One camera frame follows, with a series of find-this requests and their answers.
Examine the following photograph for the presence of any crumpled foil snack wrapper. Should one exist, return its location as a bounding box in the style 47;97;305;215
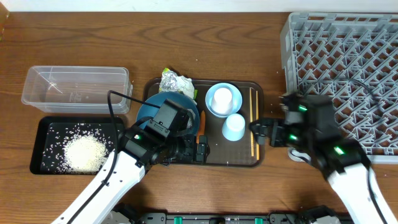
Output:
159;68;195;100

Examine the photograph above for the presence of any wooden chopstick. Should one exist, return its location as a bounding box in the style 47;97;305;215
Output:
249;87;254;157
256;91;260;161

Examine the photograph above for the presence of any light blue small bowl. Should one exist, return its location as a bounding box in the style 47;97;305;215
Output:
205;83;243;118

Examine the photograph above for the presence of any grey dishwasher rack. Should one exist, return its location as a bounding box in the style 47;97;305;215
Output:
280;12;397;164

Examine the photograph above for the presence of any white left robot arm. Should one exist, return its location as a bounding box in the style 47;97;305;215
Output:
54;117;208;223

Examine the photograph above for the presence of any dark blue bowl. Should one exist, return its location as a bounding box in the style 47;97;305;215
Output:
136;92;200;134

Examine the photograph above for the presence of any right wooden chopstick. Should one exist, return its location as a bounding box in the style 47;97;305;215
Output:
256;91;260;161

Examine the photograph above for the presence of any clear plastic bin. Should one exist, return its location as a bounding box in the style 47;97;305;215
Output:
21;65;133;114

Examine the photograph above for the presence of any left wooden chopstick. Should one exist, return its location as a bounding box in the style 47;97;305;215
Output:
249;87;254;157

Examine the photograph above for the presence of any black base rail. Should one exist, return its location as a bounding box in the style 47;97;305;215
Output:
103;203;354;224

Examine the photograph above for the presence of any light blue plastic cup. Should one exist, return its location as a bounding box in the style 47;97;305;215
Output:
222;113;246;141

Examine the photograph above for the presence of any white rice pile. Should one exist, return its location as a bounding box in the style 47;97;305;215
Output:
42;123;114;174

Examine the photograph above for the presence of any black waste tray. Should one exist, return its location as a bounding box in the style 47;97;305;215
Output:
30;116;124;175

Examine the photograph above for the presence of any orange carrot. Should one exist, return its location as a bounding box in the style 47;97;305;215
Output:
196;110;206;144

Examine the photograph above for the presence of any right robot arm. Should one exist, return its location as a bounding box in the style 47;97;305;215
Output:
249;93;397;223

